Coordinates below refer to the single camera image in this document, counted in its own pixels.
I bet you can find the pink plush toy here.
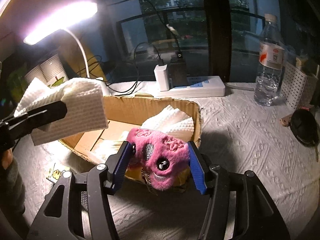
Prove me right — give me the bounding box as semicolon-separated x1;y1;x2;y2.
126;128;190;191

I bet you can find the white power strip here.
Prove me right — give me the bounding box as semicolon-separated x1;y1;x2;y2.
153;76;226;99

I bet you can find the black round object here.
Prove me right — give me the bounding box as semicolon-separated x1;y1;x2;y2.
290;109;319;147

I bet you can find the white charger adapter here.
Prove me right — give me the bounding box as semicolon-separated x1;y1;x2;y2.
154;64;170;92

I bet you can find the white perforated organizer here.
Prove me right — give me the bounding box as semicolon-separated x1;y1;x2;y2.
280;62;318;111

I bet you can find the white paper towel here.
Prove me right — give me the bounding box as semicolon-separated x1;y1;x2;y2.
141;105;194;142
14;77;110;146

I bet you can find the white desk lamp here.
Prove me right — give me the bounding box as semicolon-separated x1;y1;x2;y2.
23;1;98;78

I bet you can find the cardboard box tray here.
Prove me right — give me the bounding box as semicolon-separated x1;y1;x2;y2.
58;93;202;186

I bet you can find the tissue pack with cartoon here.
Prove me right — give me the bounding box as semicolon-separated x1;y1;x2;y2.
46;163;71;184

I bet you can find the clear water bottle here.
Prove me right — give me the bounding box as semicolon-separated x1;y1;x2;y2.
254;14;285;106

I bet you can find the white paper cup pack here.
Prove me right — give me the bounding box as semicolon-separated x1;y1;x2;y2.
25;54;68;87

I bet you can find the black charger adapter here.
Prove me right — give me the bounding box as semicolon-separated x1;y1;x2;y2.
169;53;188;87

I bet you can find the white patterned tablecloth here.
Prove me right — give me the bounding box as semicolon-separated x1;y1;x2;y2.
15;81;320;240

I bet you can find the person's hand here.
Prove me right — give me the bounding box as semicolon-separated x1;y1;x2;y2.
1;149;13;170

